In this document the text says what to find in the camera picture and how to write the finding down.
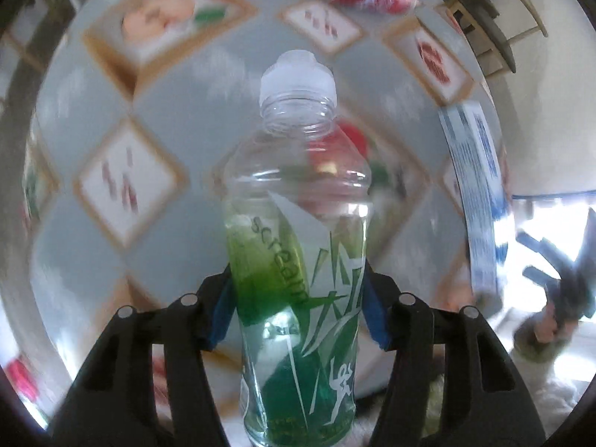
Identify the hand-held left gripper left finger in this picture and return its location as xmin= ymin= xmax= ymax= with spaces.
xmin=49 ymin=265 xmax=234 ymax=447

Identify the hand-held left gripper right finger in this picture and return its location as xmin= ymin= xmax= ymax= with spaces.
xmin=363 ymin=261 xmax=545 ymax=447

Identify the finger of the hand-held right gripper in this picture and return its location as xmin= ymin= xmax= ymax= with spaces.
xmin=521 ymin=264 xmax=562 ymax=292
xmin=516 ymin=230 xmax=564 ymax=264

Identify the blue white toothpaste box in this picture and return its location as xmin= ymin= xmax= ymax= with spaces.
xmin=438 ymin=101 xmax=510 ymax=296

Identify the green label plastic bottle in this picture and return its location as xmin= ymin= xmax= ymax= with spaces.
xmin=222 ymin=50 xmax=373 ymax=445

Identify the person's right forearm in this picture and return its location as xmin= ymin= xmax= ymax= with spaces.
xmin=511 ymin=321 xmax=596 ymax=434

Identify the person's right hand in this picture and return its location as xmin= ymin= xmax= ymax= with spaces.
xmin=533 ymin=300 xmax=566 ymax=343

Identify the fruit print tablecloth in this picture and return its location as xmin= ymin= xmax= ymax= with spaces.
xmin=0 ymin=0 xmax=513 ymax=447

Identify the wooden chair dark seat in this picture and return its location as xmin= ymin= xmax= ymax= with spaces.
xmin=433 ymin=0 xmax=548 ymax=77

